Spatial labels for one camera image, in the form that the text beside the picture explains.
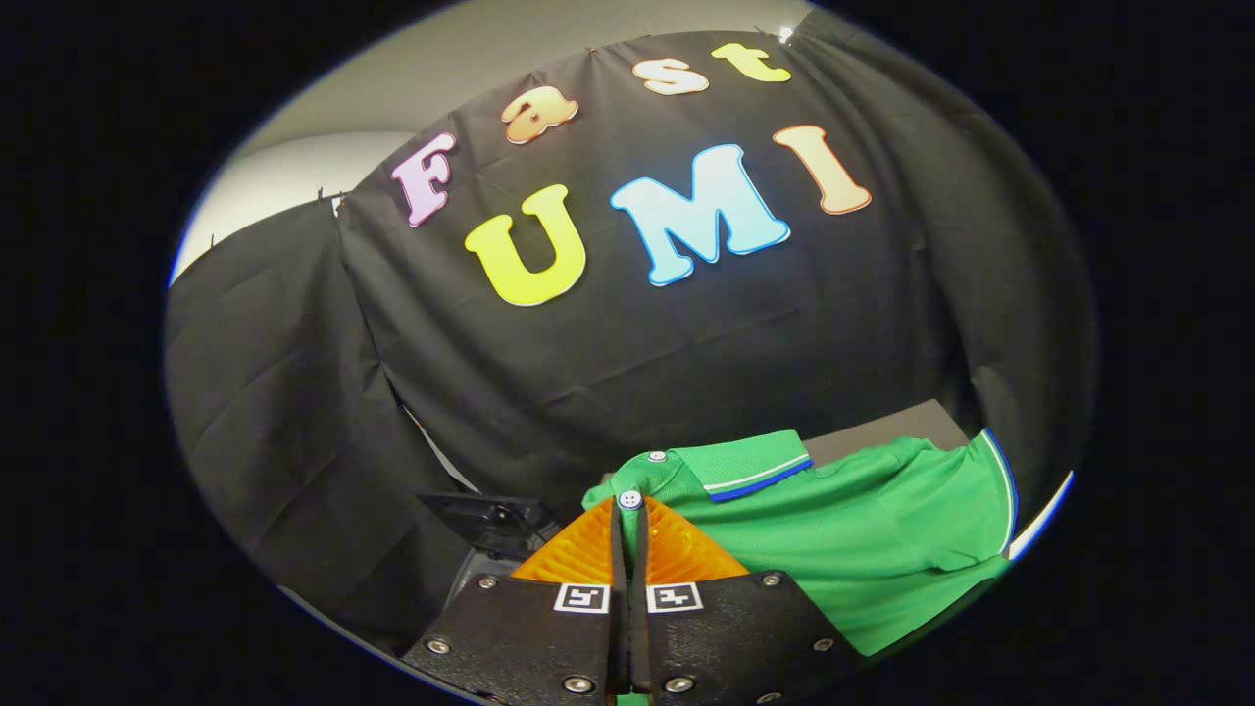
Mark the green polo shirt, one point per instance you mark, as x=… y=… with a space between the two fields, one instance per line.
x=863 y=529

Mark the grey top-load washing machine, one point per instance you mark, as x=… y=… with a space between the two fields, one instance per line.
x=480 y=579

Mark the beige cabinet with dark frame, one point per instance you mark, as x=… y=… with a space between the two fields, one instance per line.
x=882 y=431

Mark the black backdrop cloth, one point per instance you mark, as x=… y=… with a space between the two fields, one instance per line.
x=637 y=343

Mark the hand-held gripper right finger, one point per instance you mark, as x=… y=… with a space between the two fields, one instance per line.
x=726 y=637

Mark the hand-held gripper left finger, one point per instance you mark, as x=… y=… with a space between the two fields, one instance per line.
x=549 y=637

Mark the dark washing machine lid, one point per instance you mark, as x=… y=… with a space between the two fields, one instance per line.
x=490 y=515

